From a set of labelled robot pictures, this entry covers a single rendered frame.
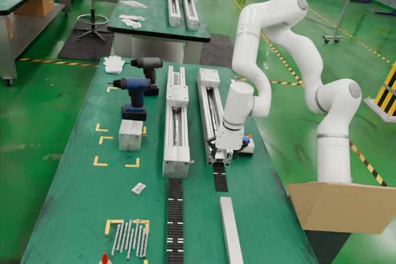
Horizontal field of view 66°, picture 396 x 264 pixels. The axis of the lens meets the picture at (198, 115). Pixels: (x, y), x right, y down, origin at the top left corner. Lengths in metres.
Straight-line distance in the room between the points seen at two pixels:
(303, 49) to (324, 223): 0.67
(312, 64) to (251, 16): 0.32
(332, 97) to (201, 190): 0.63
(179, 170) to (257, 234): 0.37
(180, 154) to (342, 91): 0.67
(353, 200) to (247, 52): 0.63
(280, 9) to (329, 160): 0.61
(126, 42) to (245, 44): 1.90
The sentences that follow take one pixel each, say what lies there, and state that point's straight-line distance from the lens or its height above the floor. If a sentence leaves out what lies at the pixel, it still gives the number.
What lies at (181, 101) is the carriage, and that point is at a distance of 1.52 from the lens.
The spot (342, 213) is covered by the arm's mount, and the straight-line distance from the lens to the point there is 1.24.
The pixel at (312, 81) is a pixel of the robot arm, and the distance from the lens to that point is 1.38.
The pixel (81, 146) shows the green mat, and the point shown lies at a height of 0.78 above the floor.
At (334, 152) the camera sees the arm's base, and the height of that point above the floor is 0.99.
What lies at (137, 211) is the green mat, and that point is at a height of 0.78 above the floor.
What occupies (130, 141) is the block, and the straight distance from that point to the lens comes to 1.34.
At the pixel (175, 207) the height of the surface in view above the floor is 0.81.
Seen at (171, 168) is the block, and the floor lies 0.83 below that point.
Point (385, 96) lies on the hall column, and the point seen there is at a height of 0.20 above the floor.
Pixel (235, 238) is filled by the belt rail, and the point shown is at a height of 0.81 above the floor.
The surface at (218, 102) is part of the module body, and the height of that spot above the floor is 0.86.
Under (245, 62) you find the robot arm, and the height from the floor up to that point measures 1.26.
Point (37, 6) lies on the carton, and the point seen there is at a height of 0.36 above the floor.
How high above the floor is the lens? 1.67
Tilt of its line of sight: 33 degrees down
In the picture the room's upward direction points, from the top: 10 degrees clockwise
